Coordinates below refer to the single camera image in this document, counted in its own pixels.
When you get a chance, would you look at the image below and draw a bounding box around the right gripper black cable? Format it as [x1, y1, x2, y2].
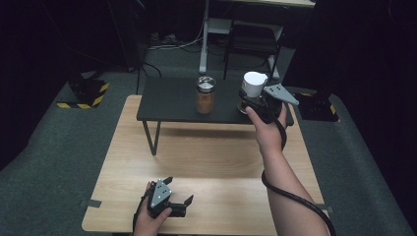
[261, 111, 337, 236]

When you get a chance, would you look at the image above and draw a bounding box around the white floor cable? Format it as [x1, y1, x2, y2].
[147, 23, 205, 52]

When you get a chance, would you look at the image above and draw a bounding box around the person's left hand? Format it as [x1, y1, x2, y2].
[133, 181, 173, 236]

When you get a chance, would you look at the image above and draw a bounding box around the black stand base striped tape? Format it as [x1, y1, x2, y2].
[293, 91, 340, 123]
[56, 77, 110, 110]

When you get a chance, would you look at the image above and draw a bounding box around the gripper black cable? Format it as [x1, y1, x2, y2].
[261, 111, 337, 236]
[132, 186, 155, 232]

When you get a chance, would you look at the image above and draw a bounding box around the white desk frame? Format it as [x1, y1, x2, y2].
[199, 0, 317, 81]

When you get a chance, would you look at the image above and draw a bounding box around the black floor cable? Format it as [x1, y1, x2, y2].
[136, 62, 162, 96]

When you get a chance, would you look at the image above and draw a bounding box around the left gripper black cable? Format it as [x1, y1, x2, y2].
[132, 186, 155, 232]

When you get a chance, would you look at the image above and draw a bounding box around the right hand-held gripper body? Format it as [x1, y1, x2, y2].
[249, 84, 300, 125]

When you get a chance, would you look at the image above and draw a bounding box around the black shelf riser with legs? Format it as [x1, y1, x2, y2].
[136, 77, 295, 156]

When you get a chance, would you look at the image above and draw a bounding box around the glass jar with silver lid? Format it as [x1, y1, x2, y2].
[196, 76, 217, 115]

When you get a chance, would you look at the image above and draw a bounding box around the glass jar with white lid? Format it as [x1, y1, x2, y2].
[238, 71, 268, 115]

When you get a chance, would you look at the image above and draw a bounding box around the black chair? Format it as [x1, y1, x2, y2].
[223, 19, 283, 82]

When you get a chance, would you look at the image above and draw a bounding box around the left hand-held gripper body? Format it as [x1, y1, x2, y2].
[147, 178, 188, 219]

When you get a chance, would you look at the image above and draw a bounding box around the person's right hand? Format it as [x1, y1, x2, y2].
[245, 103, 289, 155]

